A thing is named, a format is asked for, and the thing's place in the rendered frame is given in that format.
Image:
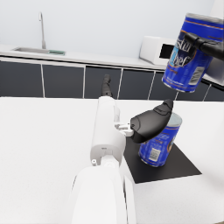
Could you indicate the blue printed can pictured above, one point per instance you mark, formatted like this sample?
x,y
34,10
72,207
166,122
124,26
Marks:
x,y
159,145
188,55

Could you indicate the dark kitchen cabinet counter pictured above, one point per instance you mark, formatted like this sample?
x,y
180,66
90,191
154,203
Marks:
x,y
73,74

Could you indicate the steel kitchen sink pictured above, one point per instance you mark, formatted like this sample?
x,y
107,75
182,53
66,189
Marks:
x,y
39,50

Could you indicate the white microwave oven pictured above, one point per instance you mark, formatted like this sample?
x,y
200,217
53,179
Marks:
x,y
154,50

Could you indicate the dark grey square mat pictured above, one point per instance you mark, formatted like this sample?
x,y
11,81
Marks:
x,y
166,166

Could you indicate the silver kitchen faucet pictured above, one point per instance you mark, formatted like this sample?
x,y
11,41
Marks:
x,y
42,29

